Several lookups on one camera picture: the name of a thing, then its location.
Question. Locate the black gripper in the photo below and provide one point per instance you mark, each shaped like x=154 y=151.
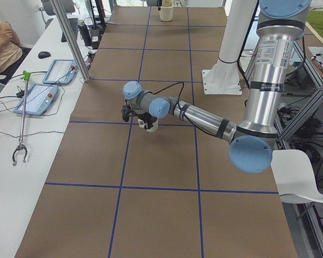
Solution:
x=144 y=117

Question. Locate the white cup with handle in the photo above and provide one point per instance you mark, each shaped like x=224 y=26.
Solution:
x=151 y=127

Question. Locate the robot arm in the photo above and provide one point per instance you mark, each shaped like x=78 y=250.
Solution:
x=280 y=24

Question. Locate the far blue teach pendant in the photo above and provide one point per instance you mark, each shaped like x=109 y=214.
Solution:
x=61 y=71

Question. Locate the blue teach pendant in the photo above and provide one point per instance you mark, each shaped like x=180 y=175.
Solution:
x=61 y=71
x=39 y=98

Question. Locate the near blue teach pendant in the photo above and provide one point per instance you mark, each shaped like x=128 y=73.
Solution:
x=39 y=98

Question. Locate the black water bottle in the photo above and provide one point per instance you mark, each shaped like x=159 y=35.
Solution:
x=85 y=34

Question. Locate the cream plastic bin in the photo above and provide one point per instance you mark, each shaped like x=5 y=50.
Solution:
x=166 y=11

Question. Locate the black computer mouse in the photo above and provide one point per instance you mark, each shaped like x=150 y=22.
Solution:
x=44 y=54

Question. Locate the white plastic chair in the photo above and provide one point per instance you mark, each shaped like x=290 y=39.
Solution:
x=294 y=177

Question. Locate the seated person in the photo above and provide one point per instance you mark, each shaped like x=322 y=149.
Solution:
x=12 y=54

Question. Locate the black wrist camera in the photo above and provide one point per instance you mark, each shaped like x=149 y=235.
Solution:
x=126 y=113

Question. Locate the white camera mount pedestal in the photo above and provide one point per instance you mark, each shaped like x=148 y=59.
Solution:
x=223 y=78

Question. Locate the green handled reacher grabber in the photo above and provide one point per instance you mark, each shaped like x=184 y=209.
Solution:
x=21 y=146

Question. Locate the aluminium frame post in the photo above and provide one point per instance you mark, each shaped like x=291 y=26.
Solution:
x=72 y=43

